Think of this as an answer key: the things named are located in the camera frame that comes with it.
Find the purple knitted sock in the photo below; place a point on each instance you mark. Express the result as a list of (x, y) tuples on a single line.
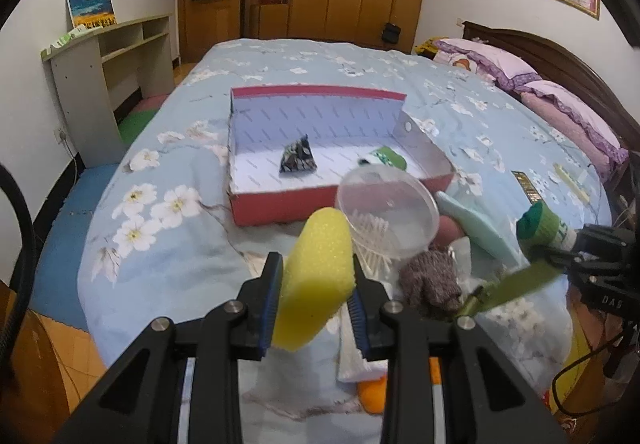
[(429, 284)]

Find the clear plastic swab container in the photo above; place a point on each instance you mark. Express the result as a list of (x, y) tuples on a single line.
[(391, 215)]

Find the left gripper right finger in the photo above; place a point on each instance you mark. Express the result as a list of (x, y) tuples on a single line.
[(446, 381)]

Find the small black bag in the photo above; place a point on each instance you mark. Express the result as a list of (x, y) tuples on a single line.
[(391, 34)]

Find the green white knitted sock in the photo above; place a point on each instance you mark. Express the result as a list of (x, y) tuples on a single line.
[(541, 227)]

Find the pink makeup sponge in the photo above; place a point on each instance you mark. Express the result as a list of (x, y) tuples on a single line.
[(449, 231)]

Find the orange fabric flower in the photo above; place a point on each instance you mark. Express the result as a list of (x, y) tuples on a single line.
[(372, 393)]

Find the pink ruffled pillow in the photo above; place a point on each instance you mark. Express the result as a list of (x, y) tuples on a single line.
[(503, 68)]

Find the beige low bookshelf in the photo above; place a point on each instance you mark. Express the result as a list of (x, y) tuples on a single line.
[(96, 72)]

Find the blue yellow landscape picture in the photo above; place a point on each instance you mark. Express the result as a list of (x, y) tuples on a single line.
[(91, 13)]

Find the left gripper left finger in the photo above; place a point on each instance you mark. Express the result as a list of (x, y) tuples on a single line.
[(138, 399)]

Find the floral blue bedspread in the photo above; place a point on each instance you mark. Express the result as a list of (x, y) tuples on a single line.
[(162, 241)]

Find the dark wooden headboard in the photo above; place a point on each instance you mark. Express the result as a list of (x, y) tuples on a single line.
[(553, 62)]

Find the yellow comb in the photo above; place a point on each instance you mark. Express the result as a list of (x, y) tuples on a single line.
[(572, 182)]

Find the green satin ribbon bow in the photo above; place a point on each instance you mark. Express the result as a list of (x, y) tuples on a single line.
[(521, 283)]

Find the pink cardboard box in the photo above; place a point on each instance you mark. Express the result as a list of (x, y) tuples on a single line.
[(342, 124)]

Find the yellow sponge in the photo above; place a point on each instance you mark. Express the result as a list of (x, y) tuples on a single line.
[(318, 277)]

